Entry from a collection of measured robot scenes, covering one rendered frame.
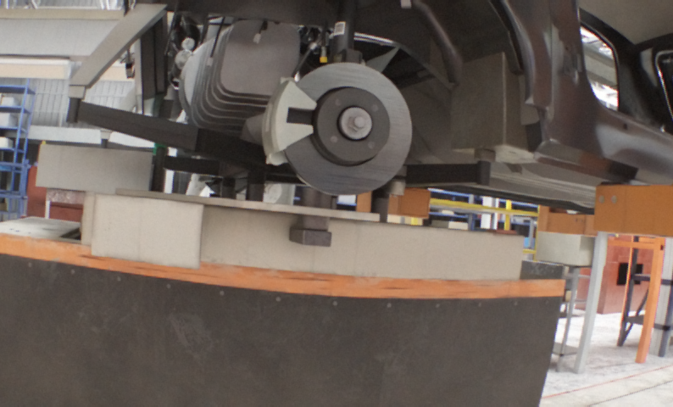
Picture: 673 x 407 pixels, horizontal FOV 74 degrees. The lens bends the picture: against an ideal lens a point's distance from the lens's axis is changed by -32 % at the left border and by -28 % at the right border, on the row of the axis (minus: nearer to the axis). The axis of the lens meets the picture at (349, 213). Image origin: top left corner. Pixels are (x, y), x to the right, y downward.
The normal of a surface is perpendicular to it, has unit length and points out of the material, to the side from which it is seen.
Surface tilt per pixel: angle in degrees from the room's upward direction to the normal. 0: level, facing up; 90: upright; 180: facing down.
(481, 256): 90
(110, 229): 90
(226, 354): 90
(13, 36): 90
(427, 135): 102
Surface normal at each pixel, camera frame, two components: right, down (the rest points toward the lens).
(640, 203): -0.94, -0.10
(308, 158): 0.34, 0.03
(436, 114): 0.16, 0.30
